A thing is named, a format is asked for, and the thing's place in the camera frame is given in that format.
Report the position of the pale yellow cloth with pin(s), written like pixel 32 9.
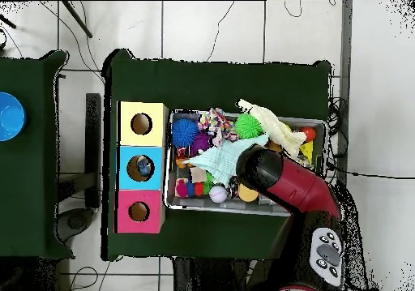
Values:
pixel 272 127

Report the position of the mint green cloth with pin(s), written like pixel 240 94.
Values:
pixel 224 160

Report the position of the purple spiky ball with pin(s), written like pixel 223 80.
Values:
pixel 200 143

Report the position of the pale pink ball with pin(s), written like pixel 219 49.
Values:
pixel 218 194

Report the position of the blue bowl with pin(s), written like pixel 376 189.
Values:
pixel 10 116

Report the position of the side table with green cloth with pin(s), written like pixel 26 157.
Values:
pixel 42 174

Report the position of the tan round bun toy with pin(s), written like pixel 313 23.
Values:
pixel 248 194

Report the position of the colourful patterned cloth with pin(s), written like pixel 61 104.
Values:
pixel 217 124

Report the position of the crushed clear water bottle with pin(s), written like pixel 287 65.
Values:
pixel 144 168

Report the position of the small red ball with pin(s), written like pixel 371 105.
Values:
pixel 308 133

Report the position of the blue spiky ball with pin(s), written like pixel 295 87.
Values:
pixel 185 132

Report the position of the shallow clear mesh bin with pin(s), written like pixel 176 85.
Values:
pixel 170 200

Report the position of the green spiky ball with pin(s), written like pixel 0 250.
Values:
pixel 249 126

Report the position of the wooden box with three holes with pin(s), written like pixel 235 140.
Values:
pixel 155 200

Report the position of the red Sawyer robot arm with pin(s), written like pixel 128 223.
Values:
pixel 298 187

